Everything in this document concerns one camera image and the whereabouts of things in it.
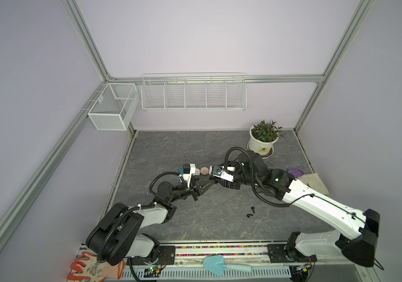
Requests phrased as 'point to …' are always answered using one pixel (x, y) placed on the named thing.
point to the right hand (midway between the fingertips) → (220, 167)
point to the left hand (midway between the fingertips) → (214, 182)
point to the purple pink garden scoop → (295, 172)
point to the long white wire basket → (194, 91)
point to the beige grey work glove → (313, 181)
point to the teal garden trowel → (216, 264)
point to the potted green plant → (262, 136)
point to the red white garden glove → (95, 271)
